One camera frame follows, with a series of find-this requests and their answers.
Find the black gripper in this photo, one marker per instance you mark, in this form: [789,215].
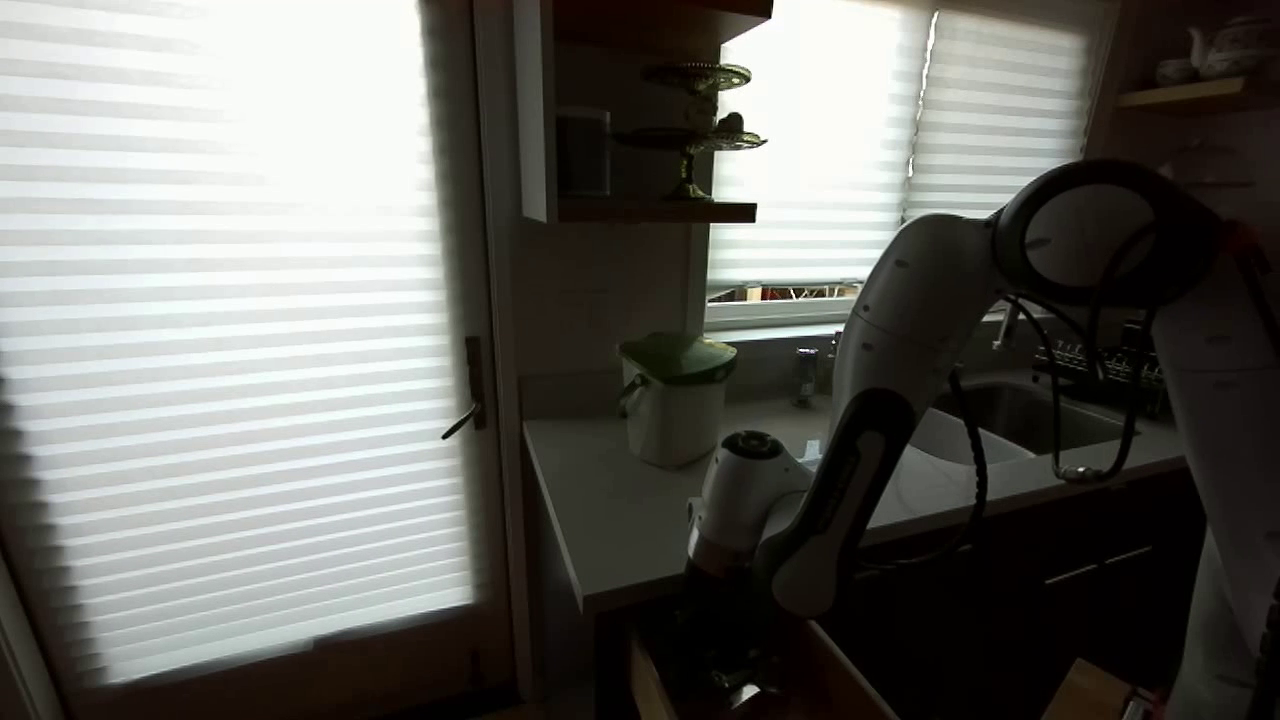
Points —
[721,628]

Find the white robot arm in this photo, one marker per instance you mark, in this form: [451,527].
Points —
[1083,240]

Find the open wooden drawer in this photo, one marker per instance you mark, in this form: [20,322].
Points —
[810,682]

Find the white bin with green lid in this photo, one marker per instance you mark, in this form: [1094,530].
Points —
[673,398]

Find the kitchen sink basin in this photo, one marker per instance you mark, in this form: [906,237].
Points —
[1029,418]

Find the white pleated window blind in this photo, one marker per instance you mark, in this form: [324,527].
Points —
[890,108]

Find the white pleated door blind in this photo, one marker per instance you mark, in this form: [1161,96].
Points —
[226,322]

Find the black door handle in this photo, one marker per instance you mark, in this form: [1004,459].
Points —
[474,390]

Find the wall shelf with tiered stand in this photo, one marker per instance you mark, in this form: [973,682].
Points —
[619,108]

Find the wooden right wall shelf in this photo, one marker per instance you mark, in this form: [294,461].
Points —
[1188,83]

